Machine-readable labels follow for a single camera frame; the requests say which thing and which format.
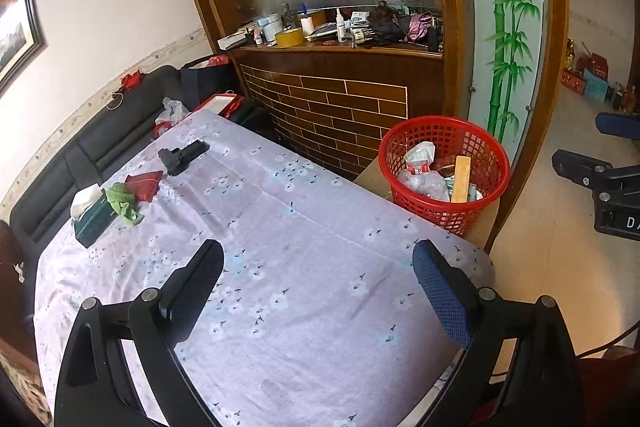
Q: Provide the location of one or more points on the orange medicine box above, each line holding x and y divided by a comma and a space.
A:
461, 179

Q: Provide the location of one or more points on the red plastic basket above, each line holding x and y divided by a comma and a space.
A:
450, 213

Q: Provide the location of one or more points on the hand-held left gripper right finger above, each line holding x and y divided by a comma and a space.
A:
440, 297

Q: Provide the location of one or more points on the dark green tissue box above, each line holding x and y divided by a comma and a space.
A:
95, 219

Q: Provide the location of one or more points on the red and white box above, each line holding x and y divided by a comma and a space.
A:
217, 104

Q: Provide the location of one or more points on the black bag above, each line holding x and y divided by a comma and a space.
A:
205, 79

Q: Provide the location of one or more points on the white plastic bag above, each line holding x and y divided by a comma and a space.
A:
170, 114

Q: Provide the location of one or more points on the floral cushion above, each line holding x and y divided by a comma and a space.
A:
20, 392

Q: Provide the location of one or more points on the small white bottle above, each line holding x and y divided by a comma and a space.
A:
341, 27

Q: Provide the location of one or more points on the yellow tape roll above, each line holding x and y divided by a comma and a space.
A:
288, 38

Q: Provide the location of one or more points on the brown chair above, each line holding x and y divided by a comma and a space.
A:
12, 287

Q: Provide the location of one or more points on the white paper roll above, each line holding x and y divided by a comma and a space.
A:
306, 27

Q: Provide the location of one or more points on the purple plastic bag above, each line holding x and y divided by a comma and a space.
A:
422, 184

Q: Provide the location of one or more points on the bamboo print glass panel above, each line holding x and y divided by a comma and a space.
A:
505, 32

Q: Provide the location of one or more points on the black bottle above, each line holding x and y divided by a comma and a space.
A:
434, 39

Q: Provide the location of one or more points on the red pouch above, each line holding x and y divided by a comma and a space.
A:
145, 184

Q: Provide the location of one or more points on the black toy gun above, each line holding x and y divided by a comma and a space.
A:
182, 157

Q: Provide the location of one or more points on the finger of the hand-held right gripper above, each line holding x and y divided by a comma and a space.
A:
617, 124
580, 167

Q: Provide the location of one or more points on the framed wall picture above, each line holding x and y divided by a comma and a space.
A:
15, 32

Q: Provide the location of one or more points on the red flower ornament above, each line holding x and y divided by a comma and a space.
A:
131, 80

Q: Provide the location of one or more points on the dark red clothing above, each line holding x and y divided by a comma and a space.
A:
610, 392

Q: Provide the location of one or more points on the green cloth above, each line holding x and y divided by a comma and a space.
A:
122, 202

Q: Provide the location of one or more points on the stack of colourful boxes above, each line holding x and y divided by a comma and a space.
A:
595, 77

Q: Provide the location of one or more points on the flat white box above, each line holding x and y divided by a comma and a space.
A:
232, 42

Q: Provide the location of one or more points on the cardboard box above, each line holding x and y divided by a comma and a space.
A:
370, 177

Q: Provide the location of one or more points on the pink cloth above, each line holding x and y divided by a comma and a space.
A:
420, 27

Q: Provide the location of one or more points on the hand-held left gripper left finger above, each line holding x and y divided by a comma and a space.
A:
192, 292

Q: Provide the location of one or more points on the black sofa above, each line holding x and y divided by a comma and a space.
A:
90, 147

